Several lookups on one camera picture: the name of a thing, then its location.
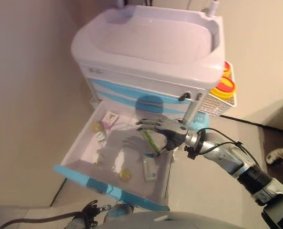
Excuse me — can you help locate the dark robot left hand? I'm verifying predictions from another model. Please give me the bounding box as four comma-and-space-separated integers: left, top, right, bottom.
81, 199, 111, 229

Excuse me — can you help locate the dark robot right hand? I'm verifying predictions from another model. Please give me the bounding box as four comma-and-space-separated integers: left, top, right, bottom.
134, 116, 192, 154

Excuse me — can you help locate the clear bottle with yellow cap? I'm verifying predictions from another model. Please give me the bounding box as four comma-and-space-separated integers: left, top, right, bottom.
118, 167, 133, 183

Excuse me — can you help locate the white drawer with blue front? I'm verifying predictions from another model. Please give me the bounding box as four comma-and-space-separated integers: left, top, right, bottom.
52, 100, 175, 212

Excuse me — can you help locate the pink white medicine box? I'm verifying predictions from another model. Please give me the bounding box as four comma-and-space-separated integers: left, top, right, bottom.
101, 110, 121, 130

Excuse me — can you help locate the silver cart lock bar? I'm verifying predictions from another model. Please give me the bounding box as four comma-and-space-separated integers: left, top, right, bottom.
183, 93, 202, 124

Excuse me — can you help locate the light blue bin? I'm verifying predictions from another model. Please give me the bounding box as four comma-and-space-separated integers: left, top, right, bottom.
190, 111, 212, 131

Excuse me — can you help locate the white mesh basket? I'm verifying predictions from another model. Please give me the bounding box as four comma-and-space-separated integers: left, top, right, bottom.
197, 91, 238, 118

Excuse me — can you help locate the small white clear bottle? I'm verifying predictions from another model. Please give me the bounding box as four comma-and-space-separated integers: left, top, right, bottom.
95, 132, 107, 144

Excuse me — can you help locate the small bottle with yellow cap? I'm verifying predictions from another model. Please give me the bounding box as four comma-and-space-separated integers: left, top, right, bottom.
91, 121, 104, 133

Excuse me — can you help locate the white medical cart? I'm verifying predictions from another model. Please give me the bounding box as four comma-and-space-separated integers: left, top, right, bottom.
71, 4, 226, 200

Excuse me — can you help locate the white furniture leg with caster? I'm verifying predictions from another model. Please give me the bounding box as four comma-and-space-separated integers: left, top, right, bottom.
266, 141, 283, 166

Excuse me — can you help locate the white cart pole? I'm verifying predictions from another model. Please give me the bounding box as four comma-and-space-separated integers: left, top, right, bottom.
207, 0, 220, 18

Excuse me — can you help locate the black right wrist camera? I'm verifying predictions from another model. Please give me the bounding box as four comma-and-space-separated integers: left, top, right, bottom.
184, 143, 198, 160

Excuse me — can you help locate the dark left wrist cable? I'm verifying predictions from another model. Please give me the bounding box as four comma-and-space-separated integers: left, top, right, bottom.
2, 213, 82, 229

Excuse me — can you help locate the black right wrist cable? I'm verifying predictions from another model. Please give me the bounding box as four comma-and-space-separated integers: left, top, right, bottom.
195, 127, 263, 175

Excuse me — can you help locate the black floor cable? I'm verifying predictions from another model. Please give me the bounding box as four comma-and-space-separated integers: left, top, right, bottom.
219, 114, 283, 131

